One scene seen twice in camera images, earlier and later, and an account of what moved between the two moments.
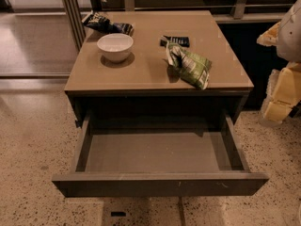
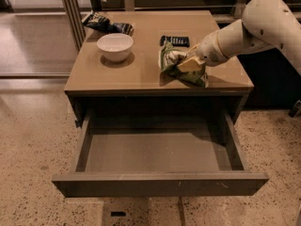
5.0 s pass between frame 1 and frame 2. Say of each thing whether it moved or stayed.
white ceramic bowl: stayed
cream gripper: moved
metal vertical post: stayed
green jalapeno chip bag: moved
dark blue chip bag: stayed
